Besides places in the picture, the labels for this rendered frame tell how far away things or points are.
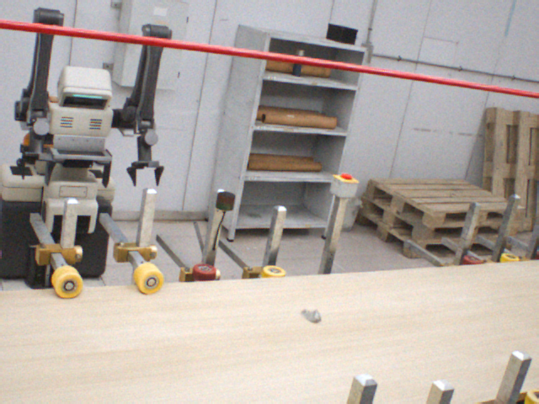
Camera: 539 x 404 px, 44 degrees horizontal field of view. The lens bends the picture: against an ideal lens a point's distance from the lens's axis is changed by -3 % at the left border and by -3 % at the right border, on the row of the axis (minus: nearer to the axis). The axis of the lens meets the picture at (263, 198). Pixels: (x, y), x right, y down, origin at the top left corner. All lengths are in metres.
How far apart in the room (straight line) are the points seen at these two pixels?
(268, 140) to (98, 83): 2.73
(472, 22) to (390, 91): 1.06
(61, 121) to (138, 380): 1.54
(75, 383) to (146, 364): 0.20
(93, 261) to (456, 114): 4.14
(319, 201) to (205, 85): 1.36
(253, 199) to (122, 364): 3.94
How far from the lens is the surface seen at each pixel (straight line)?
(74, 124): 2.98
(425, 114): 6.39
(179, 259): 2.47
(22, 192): 3.31
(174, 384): 1.70
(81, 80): 2.91
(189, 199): 5.33
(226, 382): 1.73
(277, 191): 5.66
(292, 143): 5.58
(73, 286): 2.01
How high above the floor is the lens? 1.83
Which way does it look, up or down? 17 degrees down
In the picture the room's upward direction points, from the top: 11 degrees clockwise
